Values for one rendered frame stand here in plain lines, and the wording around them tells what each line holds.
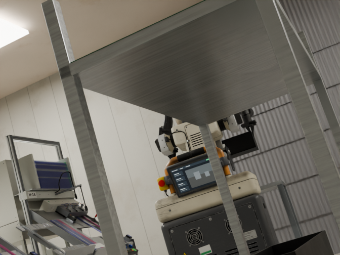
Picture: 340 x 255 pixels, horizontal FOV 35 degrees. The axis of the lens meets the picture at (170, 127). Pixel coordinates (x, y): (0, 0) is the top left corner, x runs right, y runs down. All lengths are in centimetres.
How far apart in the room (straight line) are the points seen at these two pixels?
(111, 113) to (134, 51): 624
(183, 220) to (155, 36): 184
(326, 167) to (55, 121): 696
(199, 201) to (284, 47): 188
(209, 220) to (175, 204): 19
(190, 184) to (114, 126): 458
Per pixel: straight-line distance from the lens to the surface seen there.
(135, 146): 709
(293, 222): 396
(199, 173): 272
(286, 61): 95
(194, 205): 277
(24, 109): 809
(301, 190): 639
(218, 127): 318
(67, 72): 111
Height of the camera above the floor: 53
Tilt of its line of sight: 13 degrees up
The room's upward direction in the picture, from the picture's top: 17 degrees counter-clockwise
